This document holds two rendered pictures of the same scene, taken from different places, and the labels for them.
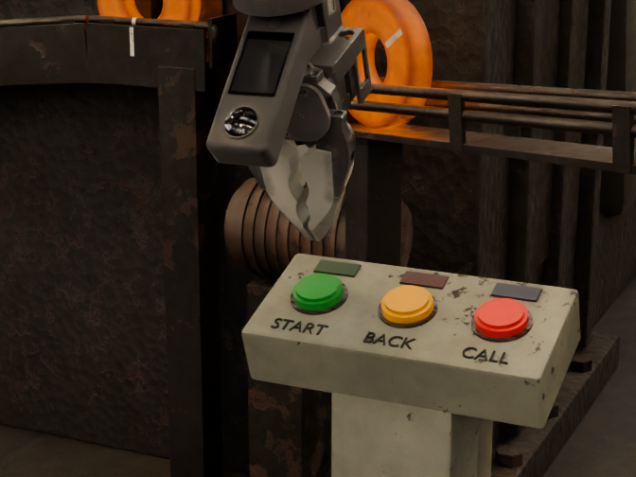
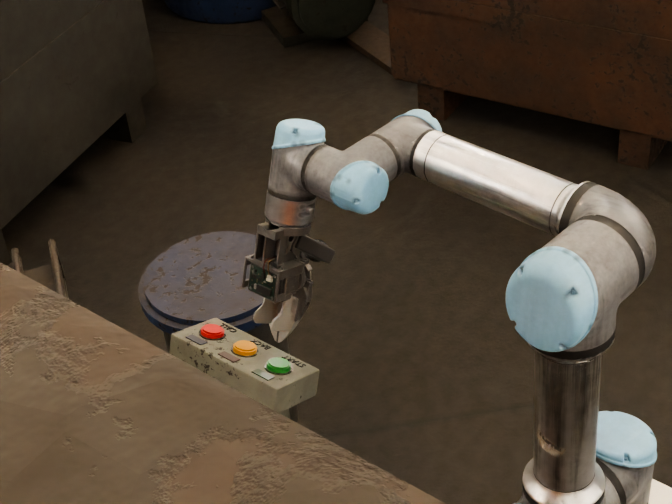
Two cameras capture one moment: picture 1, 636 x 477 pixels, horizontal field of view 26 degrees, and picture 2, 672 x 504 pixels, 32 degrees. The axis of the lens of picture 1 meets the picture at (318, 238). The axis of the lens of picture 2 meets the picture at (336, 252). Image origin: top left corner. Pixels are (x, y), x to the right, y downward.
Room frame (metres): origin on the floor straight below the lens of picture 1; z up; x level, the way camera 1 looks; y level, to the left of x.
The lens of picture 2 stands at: (2.33, 0.54, 1.89)
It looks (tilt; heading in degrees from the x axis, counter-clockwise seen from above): 37 degrees down; 198
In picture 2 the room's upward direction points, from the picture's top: 6 degrees counter-clockwise
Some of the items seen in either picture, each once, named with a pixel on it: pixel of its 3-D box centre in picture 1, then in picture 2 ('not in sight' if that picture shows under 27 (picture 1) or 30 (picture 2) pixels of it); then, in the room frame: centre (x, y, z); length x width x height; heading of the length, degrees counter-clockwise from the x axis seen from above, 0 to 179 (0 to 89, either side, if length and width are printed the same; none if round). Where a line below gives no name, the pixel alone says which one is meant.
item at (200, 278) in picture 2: not in sight; (229, 351); (0.62, -0.28, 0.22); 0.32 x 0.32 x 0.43
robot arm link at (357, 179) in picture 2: not in sight; (353, 175); (0.97, 0.14, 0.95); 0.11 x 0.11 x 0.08; 61
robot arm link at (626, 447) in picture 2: not in sight; (612, 461); (1.08, 0.54, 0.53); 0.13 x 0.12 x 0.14; 151
